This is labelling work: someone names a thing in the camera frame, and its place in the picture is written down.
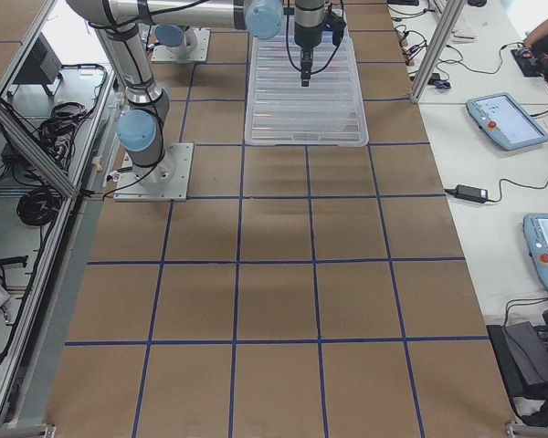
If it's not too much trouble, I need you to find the black power brick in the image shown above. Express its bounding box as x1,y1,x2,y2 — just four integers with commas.
455,184,489,203

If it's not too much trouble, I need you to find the right side frame post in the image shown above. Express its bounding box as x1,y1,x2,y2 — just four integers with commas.
410,0,465,103

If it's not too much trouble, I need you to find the clear plastic box lid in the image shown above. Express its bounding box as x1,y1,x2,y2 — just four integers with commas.
244,33,369,147

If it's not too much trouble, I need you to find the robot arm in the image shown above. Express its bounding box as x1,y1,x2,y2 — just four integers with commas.
69,1,287,186
153,25,198,52

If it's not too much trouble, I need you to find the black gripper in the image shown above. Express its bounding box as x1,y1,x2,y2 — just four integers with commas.
294,4,346,87

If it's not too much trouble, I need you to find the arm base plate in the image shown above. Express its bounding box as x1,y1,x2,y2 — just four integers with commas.
152,26,210,64
112,143,194,202

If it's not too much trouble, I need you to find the teach pendant right far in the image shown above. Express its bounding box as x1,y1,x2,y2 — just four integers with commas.
466,92,548,151

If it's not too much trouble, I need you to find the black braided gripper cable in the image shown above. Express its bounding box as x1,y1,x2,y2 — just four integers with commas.
282,0,348,75

